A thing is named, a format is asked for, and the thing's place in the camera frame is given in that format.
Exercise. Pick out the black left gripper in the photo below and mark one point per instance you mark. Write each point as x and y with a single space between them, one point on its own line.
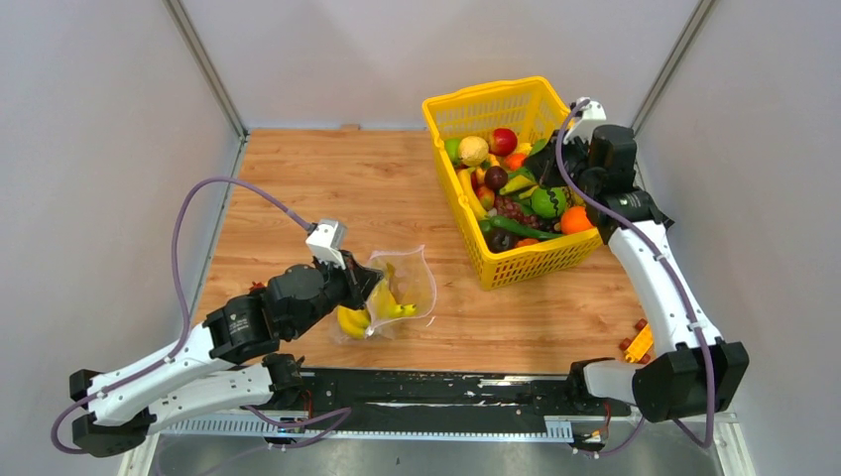
359 279

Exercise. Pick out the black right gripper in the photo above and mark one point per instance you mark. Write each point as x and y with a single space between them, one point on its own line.
542 165

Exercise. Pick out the yellow banana bunch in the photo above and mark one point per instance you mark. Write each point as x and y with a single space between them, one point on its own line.
381 307

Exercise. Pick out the clear zip top bag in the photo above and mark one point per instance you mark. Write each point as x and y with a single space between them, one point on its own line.
407 292

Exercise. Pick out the yellow plastic basket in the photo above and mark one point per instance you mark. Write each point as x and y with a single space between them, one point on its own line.
529 106

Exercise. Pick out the orange fruit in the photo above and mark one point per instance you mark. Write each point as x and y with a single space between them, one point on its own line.
574 220

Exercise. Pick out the beige lemon fruit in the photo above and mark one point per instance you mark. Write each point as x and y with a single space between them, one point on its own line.
472 151

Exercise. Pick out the orange carrot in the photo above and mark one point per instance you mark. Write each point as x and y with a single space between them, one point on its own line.
514 161

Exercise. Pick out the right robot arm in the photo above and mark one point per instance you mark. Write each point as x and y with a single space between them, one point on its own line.
696 371

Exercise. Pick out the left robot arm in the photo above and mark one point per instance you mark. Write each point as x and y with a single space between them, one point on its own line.
231 360

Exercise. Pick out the small watermelon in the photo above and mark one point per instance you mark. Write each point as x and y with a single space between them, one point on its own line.
548 203

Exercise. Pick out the red apple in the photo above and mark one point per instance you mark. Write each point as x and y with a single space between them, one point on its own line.
503 142

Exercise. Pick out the dark purple passion fruit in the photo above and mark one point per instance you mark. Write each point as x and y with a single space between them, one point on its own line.
495 178

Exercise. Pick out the purple grapes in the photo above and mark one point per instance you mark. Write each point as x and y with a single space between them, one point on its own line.
508 207

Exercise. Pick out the small red peach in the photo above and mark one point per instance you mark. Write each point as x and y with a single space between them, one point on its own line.
486 197

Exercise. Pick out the green cucumber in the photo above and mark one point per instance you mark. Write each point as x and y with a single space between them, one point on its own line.
513 226

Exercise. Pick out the dark avocado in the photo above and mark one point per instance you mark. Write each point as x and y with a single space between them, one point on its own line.
499 240

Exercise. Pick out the green apple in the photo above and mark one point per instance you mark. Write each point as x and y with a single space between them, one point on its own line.
451 147

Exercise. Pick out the yellow orange toy block car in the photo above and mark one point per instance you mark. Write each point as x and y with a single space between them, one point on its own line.
638 350

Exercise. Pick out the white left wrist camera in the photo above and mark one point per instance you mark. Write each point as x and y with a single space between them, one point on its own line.
325 241

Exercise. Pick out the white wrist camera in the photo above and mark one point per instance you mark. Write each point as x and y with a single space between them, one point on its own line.
325 241
587 116

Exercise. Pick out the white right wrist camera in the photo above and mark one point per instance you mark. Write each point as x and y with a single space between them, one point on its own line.
587 116

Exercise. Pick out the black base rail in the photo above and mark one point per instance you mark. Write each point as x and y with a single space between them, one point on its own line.
426 402

